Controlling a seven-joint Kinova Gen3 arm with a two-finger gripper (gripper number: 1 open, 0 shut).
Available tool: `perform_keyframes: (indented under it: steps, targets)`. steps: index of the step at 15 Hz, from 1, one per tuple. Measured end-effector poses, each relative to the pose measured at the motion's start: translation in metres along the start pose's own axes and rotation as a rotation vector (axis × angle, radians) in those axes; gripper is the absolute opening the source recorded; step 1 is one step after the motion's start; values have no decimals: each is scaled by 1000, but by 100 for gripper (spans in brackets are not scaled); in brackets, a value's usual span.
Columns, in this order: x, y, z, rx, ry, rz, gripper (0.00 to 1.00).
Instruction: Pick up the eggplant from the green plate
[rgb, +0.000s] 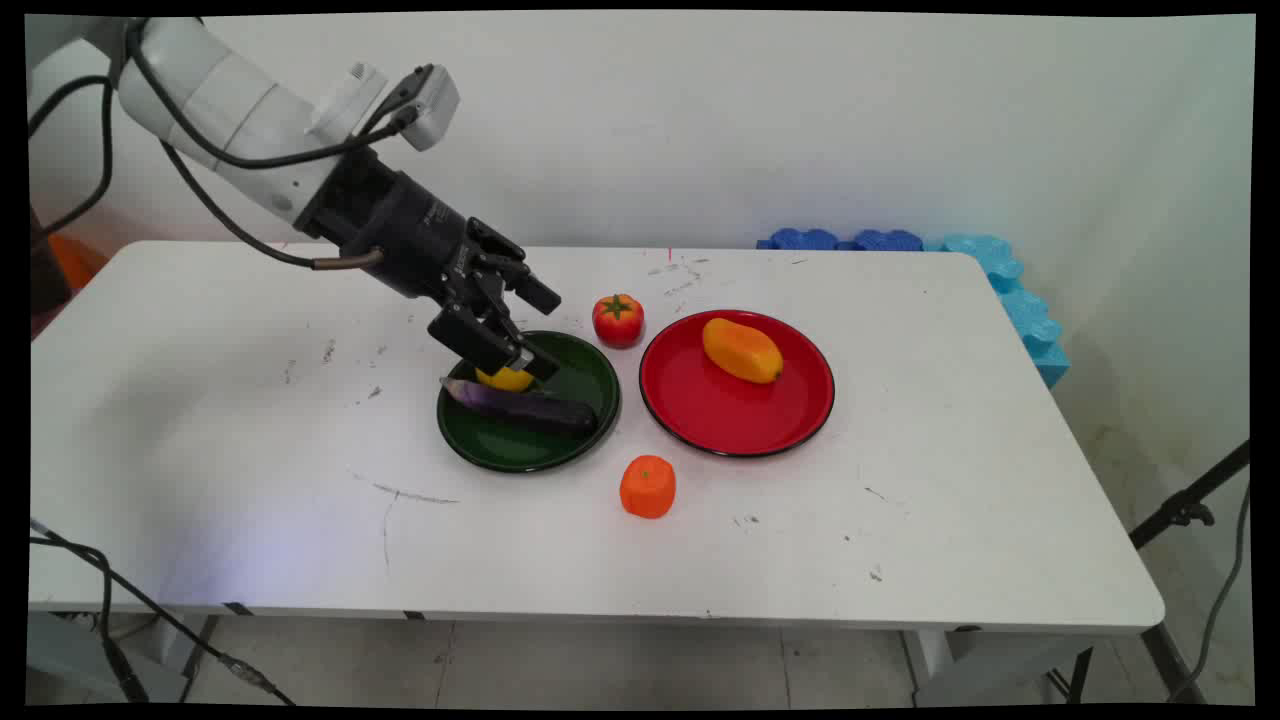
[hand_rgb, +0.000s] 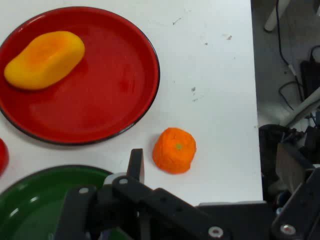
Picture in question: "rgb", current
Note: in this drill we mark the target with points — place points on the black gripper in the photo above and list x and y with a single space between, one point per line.
405 235

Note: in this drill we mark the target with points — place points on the purple toy eggplant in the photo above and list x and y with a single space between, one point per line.
530 408

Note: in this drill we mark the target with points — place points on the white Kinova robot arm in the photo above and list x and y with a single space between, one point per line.
215 95

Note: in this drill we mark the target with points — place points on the yellow toy lemon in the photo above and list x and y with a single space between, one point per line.
503 380

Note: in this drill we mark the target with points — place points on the red toy tomato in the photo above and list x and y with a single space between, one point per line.
617 320

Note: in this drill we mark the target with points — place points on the dark green plate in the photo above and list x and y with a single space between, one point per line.
500 448

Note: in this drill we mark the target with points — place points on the orange toy tangerine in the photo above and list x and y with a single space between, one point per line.
647 488

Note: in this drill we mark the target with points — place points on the yellow-orange toy mango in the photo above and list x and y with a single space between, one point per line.
742 351

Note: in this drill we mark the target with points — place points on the red plate with black rim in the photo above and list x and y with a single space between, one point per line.
735 415

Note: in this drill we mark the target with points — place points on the orange object behind table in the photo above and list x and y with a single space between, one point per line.
76 260

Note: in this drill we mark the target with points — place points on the light blue foam mat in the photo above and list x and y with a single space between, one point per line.
1025 315

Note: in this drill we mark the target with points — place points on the grey table leg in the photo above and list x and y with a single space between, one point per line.
985 665

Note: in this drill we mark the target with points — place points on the black tripod stand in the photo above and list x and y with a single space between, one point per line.
1185 508

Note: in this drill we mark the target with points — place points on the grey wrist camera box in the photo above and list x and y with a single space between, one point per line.
432 105

